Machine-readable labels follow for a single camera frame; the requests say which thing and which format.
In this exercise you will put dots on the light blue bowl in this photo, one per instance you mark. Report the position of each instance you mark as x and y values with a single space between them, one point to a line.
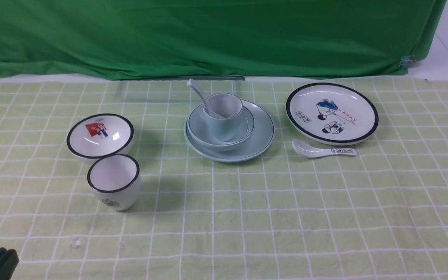
199 130

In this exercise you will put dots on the plain white ceramic spoon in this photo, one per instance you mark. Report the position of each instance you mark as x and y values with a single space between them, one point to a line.
193 84

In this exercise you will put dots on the light blue cup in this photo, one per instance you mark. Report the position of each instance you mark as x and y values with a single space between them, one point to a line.
223 115

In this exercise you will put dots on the white cup black rim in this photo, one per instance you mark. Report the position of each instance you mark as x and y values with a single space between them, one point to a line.
116 181

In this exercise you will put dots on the white bowl black rim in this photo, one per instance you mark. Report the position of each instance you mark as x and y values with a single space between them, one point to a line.
99 136

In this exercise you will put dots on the green backdrop cloth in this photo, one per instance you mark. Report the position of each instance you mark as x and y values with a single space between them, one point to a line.
146 39

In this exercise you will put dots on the light blue plate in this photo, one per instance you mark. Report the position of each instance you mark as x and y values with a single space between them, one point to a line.
259 141

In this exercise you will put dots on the white plate black rim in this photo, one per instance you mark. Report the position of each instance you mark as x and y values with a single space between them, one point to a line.
332 114

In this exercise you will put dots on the green checked tablecloth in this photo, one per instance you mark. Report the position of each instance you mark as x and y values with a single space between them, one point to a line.
382 215

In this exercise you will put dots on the clear clip on backdrop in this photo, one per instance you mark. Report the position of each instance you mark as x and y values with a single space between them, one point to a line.
406 62

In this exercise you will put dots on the white spoon printed handle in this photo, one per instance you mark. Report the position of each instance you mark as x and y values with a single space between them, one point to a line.
308 151

